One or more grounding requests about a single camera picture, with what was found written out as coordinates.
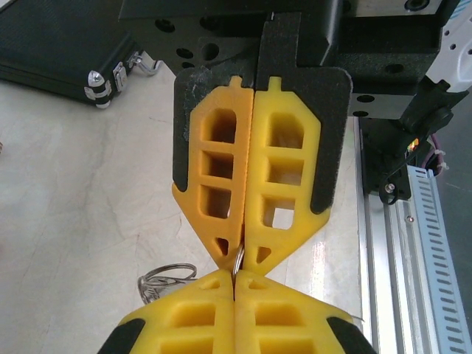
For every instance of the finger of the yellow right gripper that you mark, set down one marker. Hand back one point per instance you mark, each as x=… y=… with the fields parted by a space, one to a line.
x=184 y=155
x=309 y=155

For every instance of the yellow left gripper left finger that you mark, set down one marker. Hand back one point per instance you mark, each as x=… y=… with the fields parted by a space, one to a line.
x=184 y=317

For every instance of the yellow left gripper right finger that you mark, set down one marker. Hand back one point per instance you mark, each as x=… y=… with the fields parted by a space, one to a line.
x=287 y=317

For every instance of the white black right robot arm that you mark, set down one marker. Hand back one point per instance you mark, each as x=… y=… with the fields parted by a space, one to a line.
x=457 y=48

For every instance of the black carrying case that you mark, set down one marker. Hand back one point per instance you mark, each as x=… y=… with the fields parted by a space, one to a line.
x=55 y=48

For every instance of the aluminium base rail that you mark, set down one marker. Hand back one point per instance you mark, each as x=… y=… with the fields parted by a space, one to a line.
x=387 y=258

